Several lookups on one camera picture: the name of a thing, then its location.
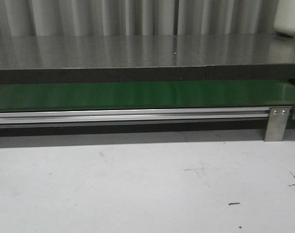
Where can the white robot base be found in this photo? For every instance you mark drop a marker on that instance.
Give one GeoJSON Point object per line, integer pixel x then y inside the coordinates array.
{"type": "Point", "coordinates": [284, 22]}

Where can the green conveyor belt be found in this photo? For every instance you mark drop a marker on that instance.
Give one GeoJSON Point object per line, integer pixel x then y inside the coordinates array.
{"type": "Point", "coordinates": [145, 95]}

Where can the grey curtain backdrop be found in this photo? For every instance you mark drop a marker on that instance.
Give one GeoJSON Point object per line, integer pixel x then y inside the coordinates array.
{"type": "Point", "coordinates": [135, 17]}

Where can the metal conveyor support bracket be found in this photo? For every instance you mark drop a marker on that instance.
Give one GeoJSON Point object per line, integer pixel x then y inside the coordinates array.
{"type": "Point", "coordinates": [277, 121]}

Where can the aluminium conveyor side rail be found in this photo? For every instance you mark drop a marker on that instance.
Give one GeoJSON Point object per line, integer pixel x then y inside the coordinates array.
{"type": "Point", "coordinates": [131, 115]}

